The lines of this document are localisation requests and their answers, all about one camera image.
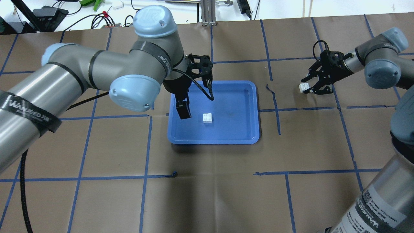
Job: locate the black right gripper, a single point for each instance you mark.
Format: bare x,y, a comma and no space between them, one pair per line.
337,64

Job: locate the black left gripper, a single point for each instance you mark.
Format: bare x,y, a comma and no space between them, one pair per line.
172,85

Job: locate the white block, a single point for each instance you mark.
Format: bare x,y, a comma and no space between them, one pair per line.
303,87
207,118

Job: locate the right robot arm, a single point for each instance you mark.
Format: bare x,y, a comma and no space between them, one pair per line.
386,204

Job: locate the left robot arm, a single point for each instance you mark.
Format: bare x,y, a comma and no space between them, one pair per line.
133,80

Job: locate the blue plastic tray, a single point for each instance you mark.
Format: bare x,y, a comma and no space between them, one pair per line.
235,118

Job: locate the black power adapter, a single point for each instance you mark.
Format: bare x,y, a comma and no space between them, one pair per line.
244,7

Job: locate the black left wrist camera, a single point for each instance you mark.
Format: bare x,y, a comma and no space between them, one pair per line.
200,67

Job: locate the aluminium profile post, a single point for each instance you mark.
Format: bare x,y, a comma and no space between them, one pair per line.
208,13

